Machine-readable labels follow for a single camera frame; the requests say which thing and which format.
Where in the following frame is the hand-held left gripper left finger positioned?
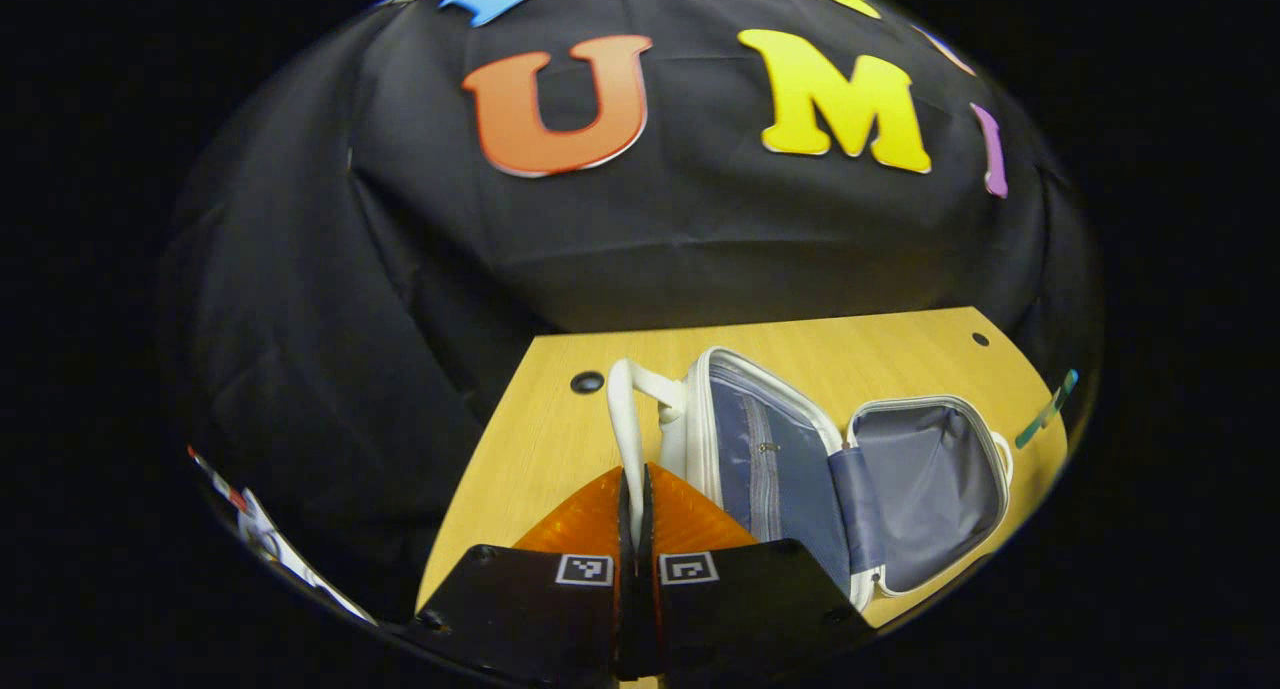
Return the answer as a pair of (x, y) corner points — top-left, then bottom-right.
(413, 464), (637, 686)

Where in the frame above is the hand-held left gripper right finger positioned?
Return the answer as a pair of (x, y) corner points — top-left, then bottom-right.
(639, 462), (872, 683)

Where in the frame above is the white suitcase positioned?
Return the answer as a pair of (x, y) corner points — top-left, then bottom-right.
(606, 346), (1014, 610)

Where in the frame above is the blue capped toner bottle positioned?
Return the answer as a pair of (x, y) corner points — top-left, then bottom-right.
(1014, 368), (1080, 450)

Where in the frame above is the black backdrop cloth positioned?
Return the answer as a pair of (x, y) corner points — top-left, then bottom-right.
(160, 0), (1101, 620)

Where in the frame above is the white printed clutter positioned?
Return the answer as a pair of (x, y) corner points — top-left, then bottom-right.
(186, 445), (376, 626)

